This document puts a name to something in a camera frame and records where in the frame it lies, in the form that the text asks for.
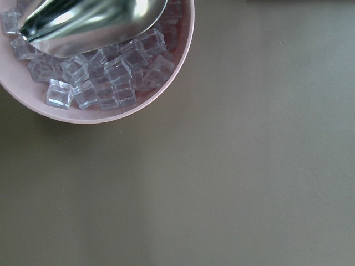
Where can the clear ice cube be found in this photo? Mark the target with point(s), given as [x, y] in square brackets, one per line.
[75, 69]
[59, 94]
[152, 42]
[117, 72]

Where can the pink bowl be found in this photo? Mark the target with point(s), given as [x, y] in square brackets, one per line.
[17, 82]

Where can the steel ice scoop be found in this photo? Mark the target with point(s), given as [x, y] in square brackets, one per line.
[66, 28]

